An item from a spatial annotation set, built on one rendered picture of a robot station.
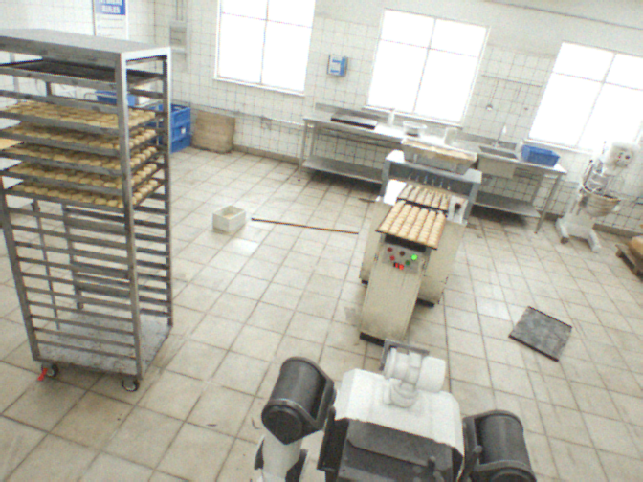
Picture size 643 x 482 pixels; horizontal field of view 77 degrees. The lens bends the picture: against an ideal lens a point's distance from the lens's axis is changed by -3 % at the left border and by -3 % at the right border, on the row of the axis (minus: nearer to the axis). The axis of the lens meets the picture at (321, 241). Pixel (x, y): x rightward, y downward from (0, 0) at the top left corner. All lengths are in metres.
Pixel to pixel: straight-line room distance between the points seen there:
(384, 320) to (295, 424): 2.19
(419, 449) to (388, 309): 2.14
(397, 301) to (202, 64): 5.10
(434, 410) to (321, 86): 5.75
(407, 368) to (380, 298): 2.09
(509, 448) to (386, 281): 2.02
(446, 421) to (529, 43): 5.76
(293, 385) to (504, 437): 0.43
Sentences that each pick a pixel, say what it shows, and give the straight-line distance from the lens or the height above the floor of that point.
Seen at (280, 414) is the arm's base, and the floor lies 1.35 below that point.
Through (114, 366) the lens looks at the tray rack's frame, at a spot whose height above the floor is 0.15.
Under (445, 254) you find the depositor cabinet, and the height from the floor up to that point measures 0.55.
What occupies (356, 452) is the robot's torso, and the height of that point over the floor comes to 1.36.
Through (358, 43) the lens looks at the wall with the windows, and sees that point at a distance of 6.26.
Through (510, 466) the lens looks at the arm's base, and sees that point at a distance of 0.91.
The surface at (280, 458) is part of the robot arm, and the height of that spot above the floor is 1.16.
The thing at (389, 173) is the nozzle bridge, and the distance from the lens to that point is 3.36.
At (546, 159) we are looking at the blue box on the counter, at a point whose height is 0.95.
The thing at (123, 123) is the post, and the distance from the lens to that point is 1.89.
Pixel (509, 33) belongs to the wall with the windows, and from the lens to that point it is 6.31.
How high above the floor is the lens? 2.02
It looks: 27 degrees down
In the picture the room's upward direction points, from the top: 10 degrees clockwise
